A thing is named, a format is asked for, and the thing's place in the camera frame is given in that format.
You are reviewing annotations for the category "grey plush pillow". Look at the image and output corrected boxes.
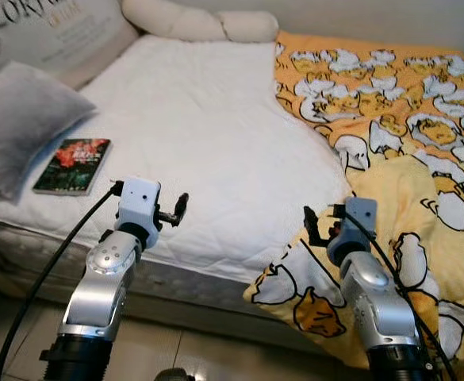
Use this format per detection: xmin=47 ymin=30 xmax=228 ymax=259
xmin=0 ymin=62 xmax=98 ymax=201

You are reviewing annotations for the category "beige bed base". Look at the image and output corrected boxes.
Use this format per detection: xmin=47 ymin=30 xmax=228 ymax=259
xmin=0 ymin=262 xmax=328 ymax=354

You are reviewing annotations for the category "yellow cartoon egg print blanket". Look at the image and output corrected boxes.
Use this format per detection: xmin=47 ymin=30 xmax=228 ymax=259
xmin=244 ymin=30 xmax=464 ymax=374

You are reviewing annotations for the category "dark green and red book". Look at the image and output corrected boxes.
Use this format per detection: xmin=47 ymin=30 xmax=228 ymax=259
xmin=32 ymin=137 xmax=112 ymax=197

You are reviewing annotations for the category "beige printed padded headboard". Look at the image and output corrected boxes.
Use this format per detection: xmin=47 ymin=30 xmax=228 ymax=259
xmin=0 ymin=0 xmax=140 ymax=90

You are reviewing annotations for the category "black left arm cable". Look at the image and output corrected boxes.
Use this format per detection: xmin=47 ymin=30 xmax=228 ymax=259
xmin=0 ymin=181 xmax=125 ymax=381

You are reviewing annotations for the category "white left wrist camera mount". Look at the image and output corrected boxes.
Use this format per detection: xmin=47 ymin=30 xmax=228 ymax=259
xmin=117 ymin=177 xmax=163 ymax=231

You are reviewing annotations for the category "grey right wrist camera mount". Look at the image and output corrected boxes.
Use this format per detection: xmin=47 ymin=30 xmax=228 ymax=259
xmin=339 ymin=197 xmax=378 ymax=243

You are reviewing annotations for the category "white quilted mattress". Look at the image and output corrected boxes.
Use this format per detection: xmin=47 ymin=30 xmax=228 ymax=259
xmin=0 ymin=33 xmax=355 ymax=310

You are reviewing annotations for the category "cream bolster pillow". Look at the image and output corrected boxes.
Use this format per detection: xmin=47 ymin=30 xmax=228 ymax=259
xmin=121 ymin=0 xmax=280 ymax=44

